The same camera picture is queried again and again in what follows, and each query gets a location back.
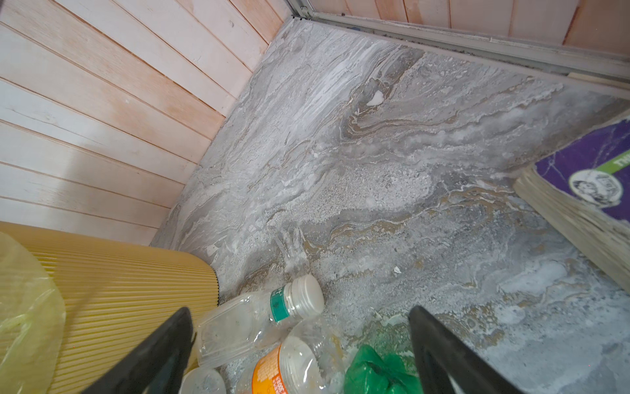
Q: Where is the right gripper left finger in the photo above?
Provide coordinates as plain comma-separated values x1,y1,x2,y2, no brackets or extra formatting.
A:
84,307,195,393

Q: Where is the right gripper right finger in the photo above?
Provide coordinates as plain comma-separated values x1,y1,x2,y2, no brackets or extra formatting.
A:
409,305,521,393

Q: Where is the yellow plastic waste bin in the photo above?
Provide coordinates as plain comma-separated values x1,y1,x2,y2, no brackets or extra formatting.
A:
1,223,219,393

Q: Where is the square bottle white label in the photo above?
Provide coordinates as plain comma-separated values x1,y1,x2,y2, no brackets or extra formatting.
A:
179,367,227,394

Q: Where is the green plastic bottle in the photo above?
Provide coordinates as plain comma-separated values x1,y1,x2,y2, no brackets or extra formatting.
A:
343,345,423,394

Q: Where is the orange label clear bottle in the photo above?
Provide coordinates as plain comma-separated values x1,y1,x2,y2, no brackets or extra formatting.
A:
234,318,346,393

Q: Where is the purple book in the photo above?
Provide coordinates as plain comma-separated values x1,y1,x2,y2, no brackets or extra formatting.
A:
514,113,629,291

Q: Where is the clear bottle green ring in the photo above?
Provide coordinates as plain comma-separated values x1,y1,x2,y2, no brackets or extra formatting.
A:
195,273,326,370

